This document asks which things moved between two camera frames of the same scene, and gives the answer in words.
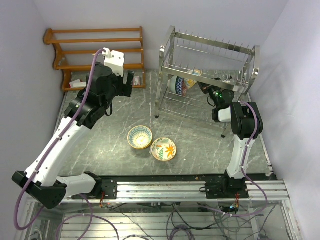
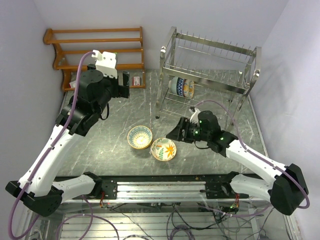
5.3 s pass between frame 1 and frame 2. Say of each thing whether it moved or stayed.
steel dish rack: stayed
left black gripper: stayed
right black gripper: moved
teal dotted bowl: stayed
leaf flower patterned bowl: stayed
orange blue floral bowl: moved
